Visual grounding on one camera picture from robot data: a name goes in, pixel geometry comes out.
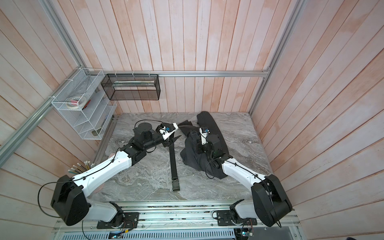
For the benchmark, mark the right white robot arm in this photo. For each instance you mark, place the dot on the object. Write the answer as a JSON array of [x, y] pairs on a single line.
[[269, 202]]

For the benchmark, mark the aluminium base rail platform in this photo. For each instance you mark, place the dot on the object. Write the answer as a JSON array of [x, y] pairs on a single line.
[[181, 220]]

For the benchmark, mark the black mesh wall basket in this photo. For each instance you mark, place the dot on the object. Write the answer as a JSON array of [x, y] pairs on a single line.
[[132, 87]]

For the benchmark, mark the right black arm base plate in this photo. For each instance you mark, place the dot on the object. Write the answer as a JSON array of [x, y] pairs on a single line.
[[230, 218]]

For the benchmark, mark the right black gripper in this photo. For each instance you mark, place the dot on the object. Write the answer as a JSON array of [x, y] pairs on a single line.
[[200, 148]]

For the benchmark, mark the dark grey trousers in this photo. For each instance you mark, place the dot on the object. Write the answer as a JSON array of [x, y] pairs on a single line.
[[211, 165]]

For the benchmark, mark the white wire mesh shelf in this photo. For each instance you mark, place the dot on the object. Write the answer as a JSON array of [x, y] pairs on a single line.
[[90, 122]]

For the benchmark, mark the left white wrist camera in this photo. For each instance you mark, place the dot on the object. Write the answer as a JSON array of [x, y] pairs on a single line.
[[167, 129]]

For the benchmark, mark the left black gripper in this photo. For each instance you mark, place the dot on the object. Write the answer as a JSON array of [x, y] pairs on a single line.
[[167, 142]]

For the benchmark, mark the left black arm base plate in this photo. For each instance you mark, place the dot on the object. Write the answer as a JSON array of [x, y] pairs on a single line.
[[126, 220]]

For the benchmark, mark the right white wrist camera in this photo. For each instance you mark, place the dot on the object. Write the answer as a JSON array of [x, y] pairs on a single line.
[[204, 132]]

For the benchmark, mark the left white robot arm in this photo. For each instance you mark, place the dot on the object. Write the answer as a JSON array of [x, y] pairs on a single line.
[[71, 196]]

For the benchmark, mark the bundle of coloured pencils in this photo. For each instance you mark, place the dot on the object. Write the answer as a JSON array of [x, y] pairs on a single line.
[[80, 168]]

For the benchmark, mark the aluminium frame rail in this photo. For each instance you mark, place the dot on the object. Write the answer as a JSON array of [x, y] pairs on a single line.
[[192, 45]]

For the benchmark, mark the black leather belt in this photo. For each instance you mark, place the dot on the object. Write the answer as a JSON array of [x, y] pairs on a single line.
[[174, 174]]

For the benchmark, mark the tape roll in shelf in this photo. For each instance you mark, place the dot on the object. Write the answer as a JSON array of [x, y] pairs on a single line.
[[76, 102]]

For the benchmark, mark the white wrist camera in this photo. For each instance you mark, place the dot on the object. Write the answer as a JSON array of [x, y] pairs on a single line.
[[167, 129], [204, 132]]

